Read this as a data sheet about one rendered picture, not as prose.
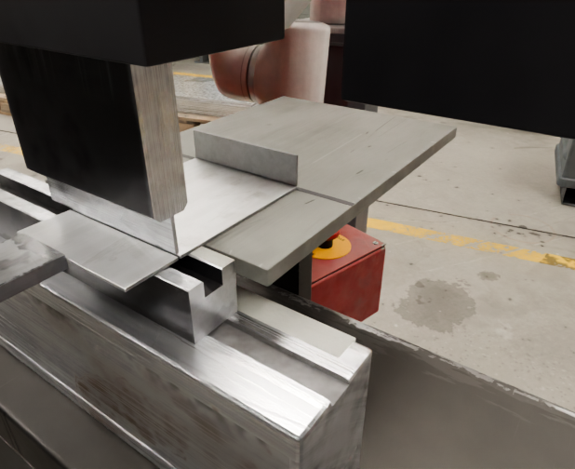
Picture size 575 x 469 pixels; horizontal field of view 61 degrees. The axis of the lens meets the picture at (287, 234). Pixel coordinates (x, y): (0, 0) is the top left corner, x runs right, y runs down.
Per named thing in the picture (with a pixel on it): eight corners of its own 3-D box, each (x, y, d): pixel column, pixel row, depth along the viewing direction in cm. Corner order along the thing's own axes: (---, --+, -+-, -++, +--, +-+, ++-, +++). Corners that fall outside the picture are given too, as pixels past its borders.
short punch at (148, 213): (193, 245, 23) (168, 33, 19) (161, 263, 22) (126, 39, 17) (70, 194, 28) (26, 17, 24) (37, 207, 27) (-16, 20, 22)
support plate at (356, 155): (455, 138, 41) (457, 126, 41) (268, 288, 22) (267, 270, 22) (283, 105, 50) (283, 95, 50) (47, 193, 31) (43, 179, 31)
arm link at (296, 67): (245, 124, 65) (309, 134, 62) (247, 17, 59) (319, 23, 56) (269, 112, 72) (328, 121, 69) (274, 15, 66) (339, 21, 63)
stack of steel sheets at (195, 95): (287, 100, 383) (287, 84, 377) (253, 121, 332) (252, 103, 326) (177, 88, 415) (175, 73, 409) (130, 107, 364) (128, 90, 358)
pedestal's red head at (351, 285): (379, 312, 73) (392, 205, 64) (300, 362, 64) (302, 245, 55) (292, 257, 86) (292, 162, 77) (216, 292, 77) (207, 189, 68)
